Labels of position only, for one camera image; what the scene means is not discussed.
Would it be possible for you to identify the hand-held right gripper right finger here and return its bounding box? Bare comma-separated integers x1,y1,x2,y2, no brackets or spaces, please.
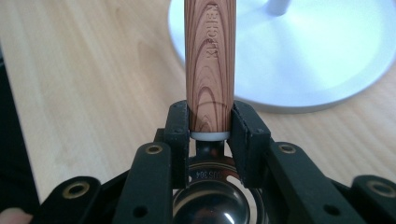
226,100,368,224

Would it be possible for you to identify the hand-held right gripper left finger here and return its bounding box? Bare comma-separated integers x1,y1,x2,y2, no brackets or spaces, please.
112,100,191,224

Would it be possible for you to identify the wooden handled steel egg separator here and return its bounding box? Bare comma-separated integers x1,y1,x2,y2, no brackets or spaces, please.
172,0,266,224

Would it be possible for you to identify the white round base plate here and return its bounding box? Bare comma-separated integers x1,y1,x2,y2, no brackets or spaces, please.
167,0,396,114

